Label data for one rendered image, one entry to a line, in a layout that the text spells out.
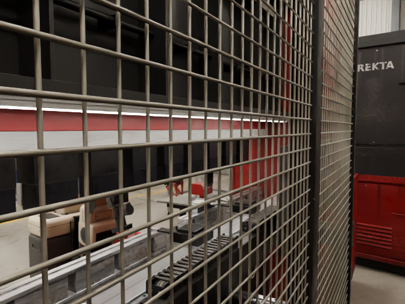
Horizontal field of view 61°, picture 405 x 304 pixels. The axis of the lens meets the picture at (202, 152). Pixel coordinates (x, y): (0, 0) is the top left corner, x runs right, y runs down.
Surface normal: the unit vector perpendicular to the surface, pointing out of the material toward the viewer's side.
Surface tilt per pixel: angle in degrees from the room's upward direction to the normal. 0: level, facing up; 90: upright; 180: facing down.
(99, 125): 90
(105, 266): 90
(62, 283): 90
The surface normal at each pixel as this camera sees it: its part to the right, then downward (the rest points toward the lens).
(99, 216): 0.77, 0.18
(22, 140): 0.87, 0.04
